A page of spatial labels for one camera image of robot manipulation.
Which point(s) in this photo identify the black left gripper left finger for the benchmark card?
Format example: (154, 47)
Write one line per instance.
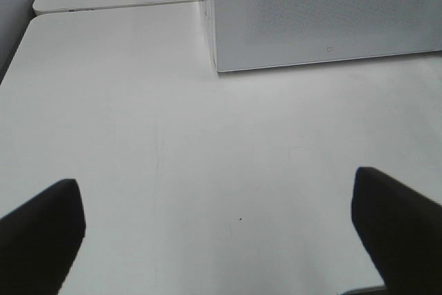
(40, 240)

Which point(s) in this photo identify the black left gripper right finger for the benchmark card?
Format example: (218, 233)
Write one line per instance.
(401, 231)

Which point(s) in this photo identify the white microwave door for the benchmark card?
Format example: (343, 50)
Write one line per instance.
(250, 34)

